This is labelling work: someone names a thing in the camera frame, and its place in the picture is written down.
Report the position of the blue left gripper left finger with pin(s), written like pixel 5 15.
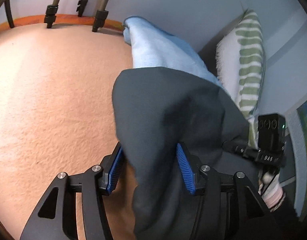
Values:
pixel 112 168

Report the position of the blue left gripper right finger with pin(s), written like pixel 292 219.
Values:
pixel 184 159

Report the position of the dark grey pants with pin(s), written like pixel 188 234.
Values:
pixel 154 110

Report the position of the right hand in grey glove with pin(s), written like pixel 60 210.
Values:
pixel 270 190

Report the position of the green striped white pillow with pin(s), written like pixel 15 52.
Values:
pixel 240 63

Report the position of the folded light blue cloth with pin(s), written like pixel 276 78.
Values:
pixel 163 62

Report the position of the small black tripod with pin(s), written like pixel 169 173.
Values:
pixel 8 12

